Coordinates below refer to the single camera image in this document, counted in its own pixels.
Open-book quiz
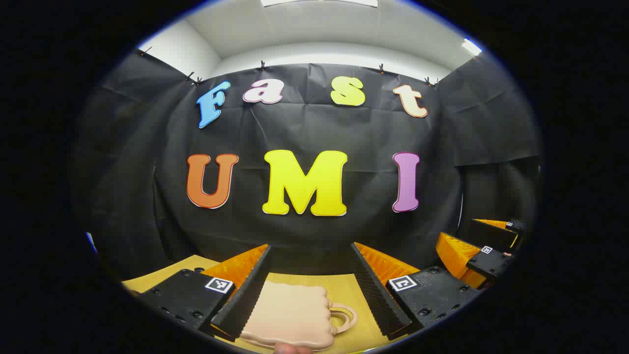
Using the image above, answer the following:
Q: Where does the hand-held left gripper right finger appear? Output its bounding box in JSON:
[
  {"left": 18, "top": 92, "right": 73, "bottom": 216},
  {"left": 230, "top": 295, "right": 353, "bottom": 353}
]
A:
[{"left": 350, "top": 242, "right": 481, "bottom": 341}]

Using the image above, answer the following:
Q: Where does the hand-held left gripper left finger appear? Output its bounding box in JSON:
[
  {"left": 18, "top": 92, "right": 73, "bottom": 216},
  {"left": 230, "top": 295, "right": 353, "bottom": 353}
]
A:
[{"left": 133, "top": 244, "right": 274, "bottom": 343}]

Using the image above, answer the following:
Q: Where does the long ceiling light panel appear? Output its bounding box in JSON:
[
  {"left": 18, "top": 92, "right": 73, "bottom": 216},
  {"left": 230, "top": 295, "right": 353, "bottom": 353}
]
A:
[{"left": 260, "top": 0, "right": 379, "bottom": 8}]

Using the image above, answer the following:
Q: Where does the beige pink suitcase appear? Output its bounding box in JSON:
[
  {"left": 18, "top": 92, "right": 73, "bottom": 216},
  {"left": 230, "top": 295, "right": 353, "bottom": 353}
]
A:
[{"left": 239, "top": 280, "right": 358, "bottom": 352}]

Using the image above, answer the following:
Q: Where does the black backdrop cloth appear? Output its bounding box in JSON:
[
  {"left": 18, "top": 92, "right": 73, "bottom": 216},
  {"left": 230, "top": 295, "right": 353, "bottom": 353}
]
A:
[{"left": 74, "top": 49, "right": 541, "bottom": 281}]

